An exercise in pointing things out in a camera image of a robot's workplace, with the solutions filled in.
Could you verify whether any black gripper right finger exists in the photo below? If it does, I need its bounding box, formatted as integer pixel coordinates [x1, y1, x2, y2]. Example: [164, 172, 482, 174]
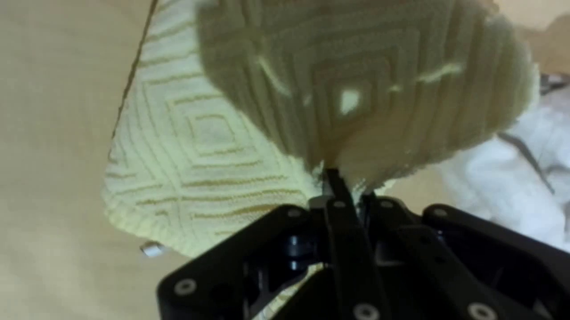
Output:
[362, 193, 570, 320]

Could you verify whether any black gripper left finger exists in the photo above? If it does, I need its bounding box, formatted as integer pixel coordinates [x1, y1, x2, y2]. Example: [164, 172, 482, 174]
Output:
[157, 168, 382, 320]

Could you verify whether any yellow towel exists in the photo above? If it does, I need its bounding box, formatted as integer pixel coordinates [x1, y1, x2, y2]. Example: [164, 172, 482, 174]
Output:
[102, 0, 542, 259]

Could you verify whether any white crumpled cloth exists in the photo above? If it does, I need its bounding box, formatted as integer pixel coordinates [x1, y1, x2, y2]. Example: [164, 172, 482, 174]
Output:
[439, 74, 570, 250]

